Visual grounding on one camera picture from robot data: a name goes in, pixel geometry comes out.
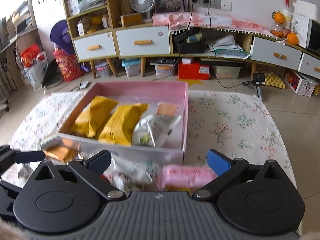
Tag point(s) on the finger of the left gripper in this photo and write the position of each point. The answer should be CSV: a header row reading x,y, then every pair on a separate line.
x,y
9,156

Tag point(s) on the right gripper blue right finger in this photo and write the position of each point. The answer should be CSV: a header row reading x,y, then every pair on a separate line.
x,y
228,172

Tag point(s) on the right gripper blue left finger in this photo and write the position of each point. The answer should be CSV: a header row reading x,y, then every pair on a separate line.
x,y
90,170

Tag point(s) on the yellow snack bag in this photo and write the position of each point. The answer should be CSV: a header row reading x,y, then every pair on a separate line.
x,y
93,116
120,126

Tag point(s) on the pink cracker pack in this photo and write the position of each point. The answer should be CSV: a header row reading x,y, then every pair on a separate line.
x,y
184,178

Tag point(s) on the gold snack bar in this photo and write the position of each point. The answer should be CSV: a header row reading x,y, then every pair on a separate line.
x,y
61,153

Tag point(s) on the white nut snack packet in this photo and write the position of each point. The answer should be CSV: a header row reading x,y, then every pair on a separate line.
x,y
129,176

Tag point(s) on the floral tablecloth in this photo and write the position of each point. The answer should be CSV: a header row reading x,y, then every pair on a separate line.
x,y
235,124

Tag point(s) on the white plastic shopping bag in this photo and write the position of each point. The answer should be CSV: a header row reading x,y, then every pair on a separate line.
x,y
35,72

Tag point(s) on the small orange cracker pack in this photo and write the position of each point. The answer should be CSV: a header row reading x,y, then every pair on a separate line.
x,y
166,108

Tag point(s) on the pink cardboard box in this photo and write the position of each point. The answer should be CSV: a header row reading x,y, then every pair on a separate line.
x,y
128,93

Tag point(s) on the red shoe box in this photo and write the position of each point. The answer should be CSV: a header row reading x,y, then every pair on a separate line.
x,y
193,71

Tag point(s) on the red gift bag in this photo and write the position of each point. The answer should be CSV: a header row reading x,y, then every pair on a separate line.
x,y
68,64

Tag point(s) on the right white drawer cabinet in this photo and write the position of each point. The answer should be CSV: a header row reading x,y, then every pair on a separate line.
x,y
267,51

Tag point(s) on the white drawer cabinet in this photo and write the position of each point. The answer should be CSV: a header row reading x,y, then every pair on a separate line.
x,y
141,41
267,51

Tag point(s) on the purple plush toy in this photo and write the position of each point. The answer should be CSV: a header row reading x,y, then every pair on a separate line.
x,y
60,36

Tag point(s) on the orange fruit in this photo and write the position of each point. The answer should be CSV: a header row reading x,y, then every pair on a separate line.
x,y
292,38

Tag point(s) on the pink cloth cover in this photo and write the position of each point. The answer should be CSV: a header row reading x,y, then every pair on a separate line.
x,y
179,21

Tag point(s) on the white desk fan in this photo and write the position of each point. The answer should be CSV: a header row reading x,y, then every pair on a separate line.
x,y
144,7

